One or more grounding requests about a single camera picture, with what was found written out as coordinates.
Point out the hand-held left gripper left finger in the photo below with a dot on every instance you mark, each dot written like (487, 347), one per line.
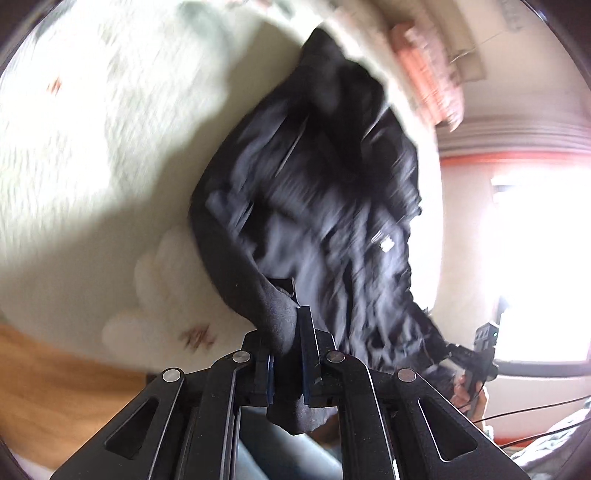
(269, 376)

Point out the grey green cloth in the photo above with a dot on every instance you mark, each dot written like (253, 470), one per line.
(554, 445)

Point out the bright window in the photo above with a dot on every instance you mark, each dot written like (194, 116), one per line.
(535, 263)

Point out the orange patterned pillow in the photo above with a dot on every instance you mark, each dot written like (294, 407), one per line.
(429, 74)

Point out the person's right hand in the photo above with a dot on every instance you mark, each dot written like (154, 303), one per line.
(464, 394)

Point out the floral quilted bed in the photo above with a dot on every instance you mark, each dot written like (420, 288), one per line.
(106, 152)

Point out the black hooded jacket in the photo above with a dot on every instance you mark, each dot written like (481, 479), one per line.
(323, 207)

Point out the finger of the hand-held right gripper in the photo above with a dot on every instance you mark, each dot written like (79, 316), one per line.
(459, 353)

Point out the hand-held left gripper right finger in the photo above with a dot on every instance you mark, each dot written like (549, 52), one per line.
(304, 362)

